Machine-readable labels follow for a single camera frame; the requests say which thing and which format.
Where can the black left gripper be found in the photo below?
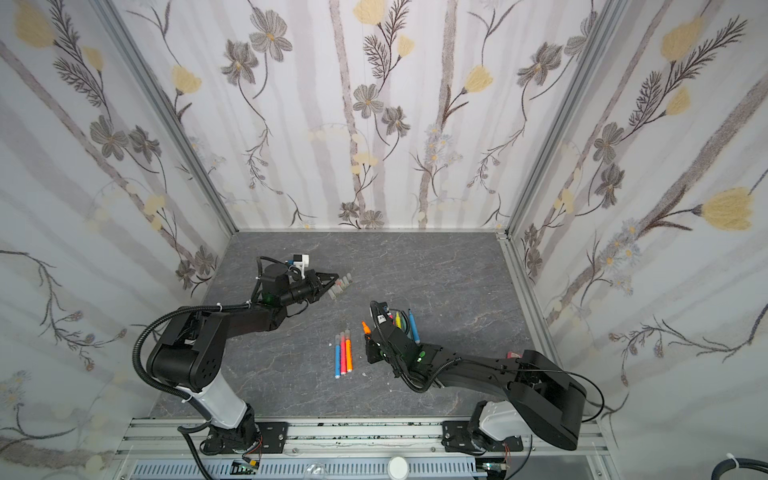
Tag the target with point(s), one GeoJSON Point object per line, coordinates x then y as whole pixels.
{"type": "Point", "coordinates": [314, 285]}

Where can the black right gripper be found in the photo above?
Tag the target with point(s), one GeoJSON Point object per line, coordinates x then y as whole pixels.
{"type": "Point", "coordinates": [380, 334]}

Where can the thick blue marker pen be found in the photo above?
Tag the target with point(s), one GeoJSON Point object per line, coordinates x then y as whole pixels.
{"type": "Point", "coordinates": [413, 327]}

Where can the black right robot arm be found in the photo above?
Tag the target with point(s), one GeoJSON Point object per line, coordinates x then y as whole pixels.
{"type": "Point", "coordinates": [549, 400]}

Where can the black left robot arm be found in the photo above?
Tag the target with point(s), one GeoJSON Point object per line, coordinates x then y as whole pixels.
{"type": "Point", "coordinates": [181, 353]}

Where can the pink marker pen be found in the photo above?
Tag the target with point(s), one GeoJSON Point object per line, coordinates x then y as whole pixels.
{"type": "Point", "coordinates": [342, 354]}

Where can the thin blue marker pen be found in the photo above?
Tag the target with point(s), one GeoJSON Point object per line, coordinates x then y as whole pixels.
{"type": "Point", "coordinates": [337, 360]}

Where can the white round knob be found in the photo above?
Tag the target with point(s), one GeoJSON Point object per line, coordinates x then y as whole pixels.
{"type": "Point", "coordinates": [398, 468]}

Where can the right small circuit board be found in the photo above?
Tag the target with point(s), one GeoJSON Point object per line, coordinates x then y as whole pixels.
{"type": "Point", "coordinates": [492, 470]}

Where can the small green circuit board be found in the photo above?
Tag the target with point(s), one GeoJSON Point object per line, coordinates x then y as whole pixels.
{"type": "Point", "coordinates": [245, 467]}

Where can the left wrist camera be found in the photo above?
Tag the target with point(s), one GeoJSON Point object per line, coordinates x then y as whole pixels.
{"type": "Point", "coordinates": [298, 266]}

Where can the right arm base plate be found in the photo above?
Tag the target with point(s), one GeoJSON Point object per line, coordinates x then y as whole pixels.
{"type": "Point", "coordinates": [466, 436]}

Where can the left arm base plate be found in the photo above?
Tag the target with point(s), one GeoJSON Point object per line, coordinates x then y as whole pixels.
{"type": "Point", "coordinates": [264, 437]}

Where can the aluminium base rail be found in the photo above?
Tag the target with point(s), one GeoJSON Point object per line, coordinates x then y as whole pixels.
{"type": "Point", "coordinates": [154, 449]}

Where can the white vented cable duct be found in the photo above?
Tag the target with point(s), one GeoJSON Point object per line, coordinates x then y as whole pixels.
{"type": "Point", "coordinates": [348, 468]}

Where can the aluminium right corner post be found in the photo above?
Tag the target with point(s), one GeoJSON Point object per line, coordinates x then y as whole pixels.
{"type": "Point", "coordinates": [596, 45]}

